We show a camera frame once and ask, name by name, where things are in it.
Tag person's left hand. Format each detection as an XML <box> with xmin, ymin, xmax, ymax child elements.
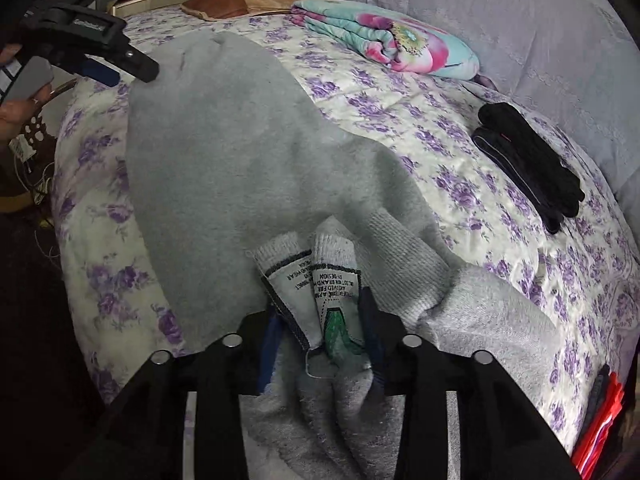
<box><xmin>0</xmin><ymin>70</ymin><xmax>53</xmax><ymax>150</ymax></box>

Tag red blue white garment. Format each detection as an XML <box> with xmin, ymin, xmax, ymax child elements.
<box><xmin>572</xmin><ymin>372</ymin><xmax>624</xmax><ymax>479</ymax></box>

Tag purple floral white bedspread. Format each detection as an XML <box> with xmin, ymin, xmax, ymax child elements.
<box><xmin>53</xmin><ymin>15</ymin><xmax>639</xmax><ymax>448</ymax></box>

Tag dark denim jeans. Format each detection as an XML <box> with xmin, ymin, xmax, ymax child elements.
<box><xmin>579</xmin><ymin>364</ymin><xmax>611</xmax><ymax>437</ymax></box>

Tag floral pink teal folded blanket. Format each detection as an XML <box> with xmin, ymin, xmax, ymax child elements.
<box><xmin>291</xmin><ymin>0</ymin><xmax>480</xmax><ymax>80</ymax></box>

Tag grey lace headboard cover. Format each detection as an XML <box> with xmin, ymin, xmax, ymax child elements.
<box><xmin>356</xmin><ymin>0</ymin><xmax>639</xmax><ymax>228</ymax></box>

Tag black folded pants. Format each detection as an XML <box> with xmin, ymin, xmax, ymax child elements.
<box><xmin>478</xmin><ymin>102</ymin><xmax>585</xmax><ymax>219</ymax></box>

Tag brown wooden chair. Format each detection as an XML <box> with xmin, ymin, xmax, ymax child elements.
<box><xmin>1</xmin><ymin>78</ymin><xmax>78</xmax><ymax>214</ymax></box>

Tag grey sweatpants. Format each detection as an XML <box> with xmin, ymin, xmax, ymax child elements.
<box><xmin>126</xmin><ymin>32</ymin><xmax>560</xmax><ymax>479</ymax></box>

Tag navy white-striped folded pants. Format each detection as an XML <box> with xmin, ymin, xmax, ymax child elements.
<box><xmin>471</xmin><ymin>127</ymin><xmax>563</xmax><ymax>235</ymax></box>

